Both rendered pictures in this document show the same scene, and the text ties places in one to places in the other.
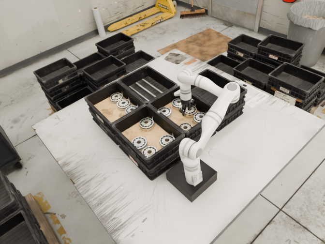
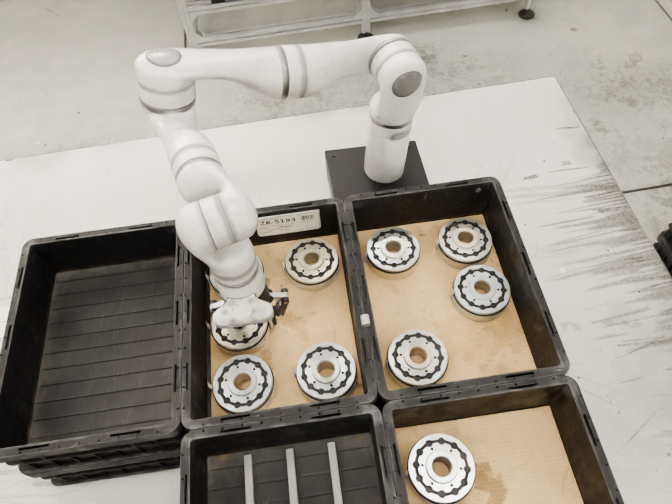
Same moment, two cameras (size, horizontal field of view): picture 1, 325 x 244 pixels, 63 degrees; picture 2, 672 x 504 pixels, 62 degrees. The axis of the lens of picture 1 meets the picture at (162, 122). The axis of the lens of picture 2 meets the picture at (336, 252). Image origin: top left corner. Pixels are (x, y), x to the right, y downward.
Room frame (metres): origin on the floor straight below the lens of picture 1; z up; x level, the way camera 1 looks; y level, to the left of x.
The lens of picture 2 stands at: (1.66, 0.18, 1.75)
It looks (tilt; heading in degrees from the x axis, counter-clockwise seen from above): 57 degrees down; 211
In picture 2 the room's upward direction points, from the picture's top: 5 degrees counter-clockwise
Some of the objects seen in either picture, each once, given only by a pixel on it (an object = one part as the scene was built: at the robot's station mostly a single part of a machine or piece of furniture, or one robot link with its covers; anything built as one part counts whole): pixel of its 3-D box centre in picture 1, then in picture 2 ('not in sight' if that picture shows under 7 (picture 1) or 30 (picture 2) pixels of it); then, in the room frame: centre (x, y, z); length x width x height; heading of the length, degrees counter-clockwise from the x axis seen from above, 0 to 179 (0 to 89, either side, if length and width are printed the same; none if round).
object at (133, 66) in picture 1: (137, 72); not in sight; (2.75, 0.23, 0.31); 0.40 x 0.30 x 0.34; 126
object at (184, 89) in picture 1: (185, 80); (217, 241); (1.36, -0.18, 1.12); 0.09 x 0.07 x 0.15; 139
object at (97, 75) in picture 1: (108, 83); not in sight; (2.52, 0.56, 0.37); 0.40 x 0.30 x 0.45; 126
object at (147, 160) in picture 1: (147, 130); (444, 278); (1.17, 0.10, 0.92); 0.40 x 0.30 x 0.02; 34
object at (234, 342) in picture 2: (189, 109); (239, 323); (1.37, -0.20, 0.86); 0.10 x 0.10 x 0.01
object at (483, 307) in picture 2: (139, 142); (481, 289); (1.13, 0.17, 0.86); 0.10 x 0.10 x 0.01
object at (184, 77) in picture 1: (188, 78); (217, 202); (1.33, -0.20, 1.16); 0.14 x 0.09 x 0.07; 49
